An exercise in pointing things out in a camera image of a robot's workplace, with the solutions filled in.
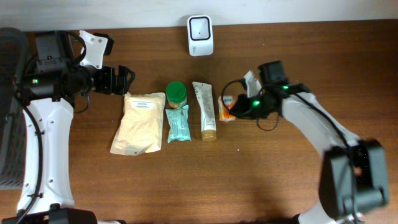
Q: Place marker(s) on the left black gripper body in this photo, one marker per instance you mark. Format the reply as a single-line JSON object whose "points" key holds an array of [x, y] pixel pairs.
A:
{"points": [[102, 80]]}

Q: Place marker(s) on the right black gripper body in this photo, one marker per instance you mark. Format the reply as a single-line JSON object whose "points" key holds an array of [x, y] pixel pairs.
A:
{"points": [[255, 106]]}

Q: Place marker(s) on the orange tissue pack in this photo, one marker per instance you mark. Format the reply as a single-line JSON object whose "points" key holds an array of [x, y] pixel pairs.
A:
{"points": [[225, 103]]}

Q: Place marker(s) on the green lid jar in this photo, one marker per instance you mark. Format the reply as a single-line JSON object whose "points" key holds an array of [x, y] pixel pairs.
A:
{"points": [[176, 94]]}

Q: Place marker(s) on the beige grain pouch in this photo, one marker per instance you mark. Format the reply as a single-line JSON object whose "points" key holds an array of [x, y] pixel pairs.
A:
{"points": [[140, 129]]}

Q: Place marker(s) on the white tube gold cap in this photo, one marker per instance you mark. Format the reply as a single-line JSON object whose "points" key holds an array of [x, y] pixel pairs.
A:
{"points": [[203, 92]]}

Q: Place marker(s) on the teal snack packet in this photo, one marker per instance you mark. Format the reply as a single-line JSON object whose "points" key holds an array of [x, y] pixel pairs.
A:
{"points": [[178, 122]]}

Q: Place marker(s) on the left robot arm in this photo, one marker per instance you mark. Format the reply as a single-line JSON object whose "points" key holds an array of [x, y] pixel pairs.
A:
{"points": [[37, 107]]}

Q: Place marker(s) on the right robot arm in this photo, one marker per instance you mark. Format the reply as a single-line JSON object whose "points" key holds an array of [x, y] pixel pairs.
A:
{"points": [[354, 179]]}

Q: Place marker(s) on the grey plastic mesh basket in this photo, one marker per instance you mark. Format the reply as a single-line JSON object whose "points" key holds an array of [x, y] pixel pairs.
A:
{"points": [[14, 50]]}

